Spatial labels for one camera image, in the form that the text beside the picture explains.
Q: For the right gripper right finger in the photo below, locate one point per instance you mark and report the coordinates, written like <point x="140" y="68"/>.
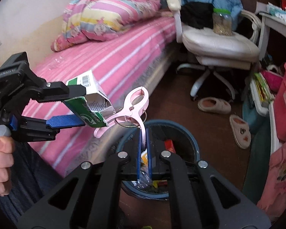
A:
<point x="200" y="197"/>

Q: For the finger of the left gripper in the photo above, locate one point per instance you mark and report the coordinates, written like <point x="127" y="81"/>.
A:
<point x="65" y="121"/>
<point x="58" y="91"/>

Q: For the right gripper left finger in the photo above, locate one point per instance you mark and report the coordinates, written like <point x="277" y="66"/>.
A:
<point x="89" y="196"/>

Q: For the green white carton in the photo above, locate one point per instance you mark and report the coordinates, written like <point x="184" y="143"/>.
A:
<point x="94" y="107"/>

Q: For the red snack bag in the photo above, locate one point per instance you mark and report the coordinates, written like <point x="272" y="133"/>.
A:
<point x="169" y="146"/>

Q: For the pink plastic clothespin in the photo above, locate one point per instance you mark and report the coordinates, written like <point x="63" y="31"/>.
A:
<point x="135" y="104"/>

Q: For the clear plastic bottle blue label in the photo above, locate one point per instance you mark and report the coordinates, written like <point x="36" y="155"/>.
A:
<point x="143" y="182"/>

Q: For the blue trash bin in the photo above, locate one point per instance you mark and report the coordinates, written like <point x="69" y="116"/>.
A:
<point x="170" y="173"/>

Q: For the left hand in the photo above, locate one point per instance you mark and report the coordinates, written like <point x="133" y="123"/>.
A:
<point x="7" y="147"/>

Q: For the pink pillow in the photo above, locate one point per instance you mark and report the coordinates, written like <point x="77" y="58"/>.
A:
<point x="60" y="44"/>

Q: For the orange carton box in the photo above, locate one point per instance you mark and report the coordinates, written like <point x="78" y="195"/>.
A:
<point x="144" y="158"/>

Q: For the pink striped bed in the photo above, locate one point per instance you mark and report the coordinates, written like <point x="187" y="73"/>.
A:
<point x="116" y="64"/>

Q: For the pink fabric bag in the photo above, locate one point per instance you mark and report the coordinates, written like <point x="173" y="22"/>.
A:
<point x="273" y="199"/>

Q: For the colourful folded quilt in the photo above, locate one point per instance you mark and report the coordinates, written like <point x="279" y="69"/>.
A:
<point x="104" y="20"/>

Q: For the beige bear face slipper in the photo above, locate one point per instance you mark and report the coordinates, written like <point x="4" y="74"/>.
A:
<point x="241" y="131"/>

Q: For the beige slipper near chair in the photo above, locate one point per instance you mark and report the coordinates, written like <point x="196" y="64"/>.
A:
<point x="214" y="105"/>

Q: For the teal storage box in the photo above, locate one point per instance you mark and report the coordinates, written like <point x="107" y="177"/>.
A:
<point x="250" y="115"/>

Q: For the stack of colourful books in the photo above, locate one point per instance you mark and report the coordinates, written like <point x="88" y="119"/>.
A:
<point x="264" y="92"/>

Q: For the white storage rack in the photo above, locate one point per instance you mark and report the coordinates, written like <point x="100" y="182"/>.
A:
<point x="266" y="112"/>

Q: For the white office chair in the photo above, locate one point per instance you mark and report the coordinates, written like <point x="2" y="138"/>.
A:
<point x="212" y="50"/>

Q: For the black clothing on chair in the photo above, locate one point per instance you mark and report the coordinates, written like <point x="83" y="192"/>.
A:
<point x="197" y="14"/>

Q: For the green lid glass jar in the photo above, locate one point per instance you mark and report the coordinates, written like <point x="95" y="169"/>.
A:
<point x="222" y="22"/>

